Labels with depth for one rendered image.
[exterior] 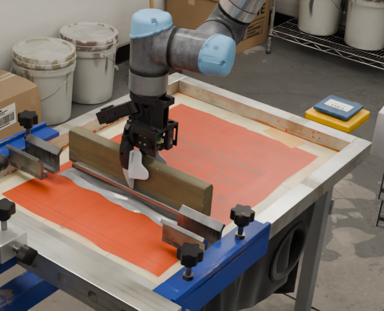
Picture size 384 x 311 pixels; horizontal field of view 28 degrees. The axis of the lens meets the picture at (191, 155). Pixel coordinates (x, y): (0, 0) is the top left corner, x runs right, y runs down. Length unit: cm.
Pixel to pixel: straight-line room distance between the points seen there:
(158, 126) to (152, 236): 21
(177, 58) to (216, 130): 53
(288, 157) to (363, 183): 192
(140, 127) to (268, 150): 45
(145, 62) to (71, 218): 35
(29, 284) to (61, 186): 28
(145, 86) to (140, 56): 6
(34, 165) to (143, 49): 37
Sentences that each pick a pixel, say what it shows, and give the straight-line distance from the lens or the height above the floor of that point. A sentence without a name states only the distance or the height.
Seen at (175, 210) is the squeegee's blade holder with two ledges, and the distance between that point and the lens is 151.
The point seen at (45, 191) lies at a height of 95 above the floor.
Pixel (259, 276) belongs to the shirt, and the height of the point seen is 74.
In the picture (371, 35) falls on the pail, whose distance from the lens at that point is 485.
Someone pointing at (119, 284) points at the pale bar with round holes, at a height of 104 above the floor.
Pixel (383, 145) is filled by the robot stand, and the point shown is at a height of 115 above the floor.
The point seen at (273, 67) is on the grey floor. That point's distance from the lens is 487.
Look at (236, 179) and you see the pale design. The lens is 170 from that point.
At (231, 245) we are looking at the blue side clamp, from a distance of 141.
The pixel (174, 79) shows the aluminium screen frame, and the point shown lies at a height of 99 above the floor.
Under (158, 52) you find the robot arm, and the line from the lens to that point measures 140.
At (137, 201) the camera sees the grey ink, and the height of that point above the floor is 96.
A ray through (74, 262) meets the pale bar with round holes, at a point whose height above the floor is 104.
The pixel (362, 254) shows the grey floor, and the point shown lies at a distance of 323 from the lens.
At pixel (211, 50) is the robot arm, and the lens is 137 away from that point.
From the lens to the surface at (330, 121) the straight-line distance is 203.
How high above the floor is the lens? 181
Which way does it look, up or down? 29 degrees down
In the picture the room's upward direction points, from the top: 5 degrees clockwise
